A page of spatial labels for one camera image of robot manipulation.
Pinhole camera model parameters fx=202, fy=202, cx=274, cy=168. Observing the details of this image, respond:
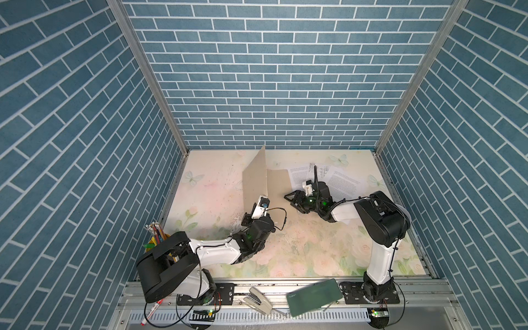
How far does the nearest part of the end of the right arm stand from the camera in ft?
2.52

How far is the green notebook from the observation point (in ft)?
2.33

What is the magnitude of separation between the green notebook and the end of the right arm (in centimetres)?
24
